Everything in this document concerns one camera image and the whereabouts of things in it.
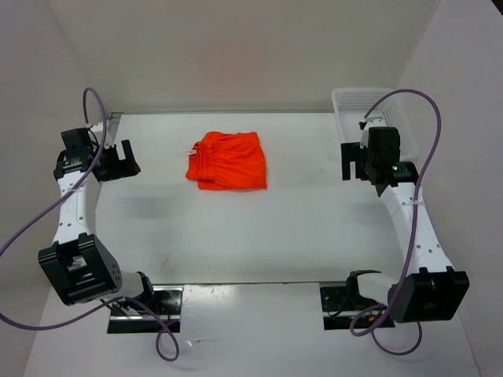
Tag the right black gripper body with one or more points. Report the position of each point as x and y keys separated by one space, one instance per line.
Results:
x=370 y=160

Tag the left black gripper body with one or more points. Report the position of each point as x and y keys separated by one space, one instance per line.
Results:
x=112 y=167

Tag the orange shorts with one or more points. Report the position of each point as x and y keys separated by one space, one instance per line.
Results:
x=222 y=161

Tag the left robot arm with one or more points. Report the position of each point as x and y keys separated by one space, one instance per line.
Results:
x=134 y=285

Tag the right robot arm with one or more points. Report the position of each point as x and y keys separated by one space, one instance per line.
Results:
x=429 y=288

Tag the white plastic basket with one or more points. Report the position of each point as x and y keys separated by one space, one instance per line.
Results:
x=350 y=106

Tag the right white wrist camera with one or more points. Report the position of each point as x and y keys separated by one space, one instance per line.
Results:
x=372 y=121

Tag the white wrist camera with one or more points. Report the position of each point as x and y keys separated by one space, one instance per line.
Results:
x=372 y=121
x=96 y=129

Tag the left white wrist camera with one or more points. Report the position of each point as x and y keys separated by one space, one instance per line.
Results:
x=96 y=129

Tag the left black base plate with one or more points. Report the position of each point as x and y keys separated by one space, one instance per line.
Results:
x=129 y=318

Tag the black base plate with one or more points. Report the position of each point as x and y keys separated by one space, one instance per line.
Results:
x=338 y=307
x=129 y=318

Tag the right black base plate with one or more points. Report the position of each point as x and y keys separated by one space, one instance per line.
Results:
x=338 y=307

